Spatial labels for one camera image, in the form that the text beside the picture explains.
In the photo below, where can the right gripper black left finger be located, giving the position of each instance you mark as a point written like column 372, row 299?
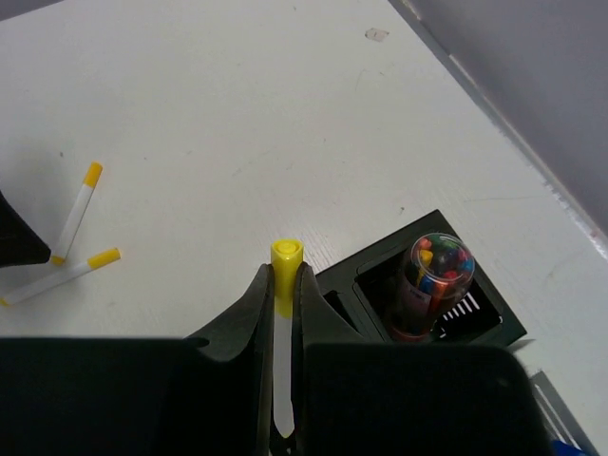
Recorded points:
column 209, row 393

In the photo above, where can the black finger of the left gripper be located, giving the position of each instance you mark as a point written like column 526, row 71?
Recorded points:
column 19, row 244

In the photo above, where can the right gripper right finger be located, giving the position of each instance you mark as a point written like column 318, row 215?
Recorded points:
column 351, row 396

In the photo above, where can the yellow cap marker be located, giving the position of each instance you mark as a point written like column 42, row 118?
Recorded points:
column 61, row 277
column 63, row 245
column 286, row 257

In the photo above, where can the pink tube of crayons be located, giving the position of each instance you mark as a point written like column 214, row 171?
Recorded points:
column 434, row 274

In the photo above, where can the blue cap spray bottle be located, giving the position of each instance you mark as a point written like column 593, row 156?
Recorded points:
column 560, row 448

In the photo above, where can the black mesh organizer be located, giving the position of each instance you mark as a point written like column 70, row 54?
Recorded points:
column 361, row 287

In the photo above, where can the white mesh organizer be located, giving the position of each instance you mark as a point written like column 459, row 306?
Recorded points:
column 559, row 422

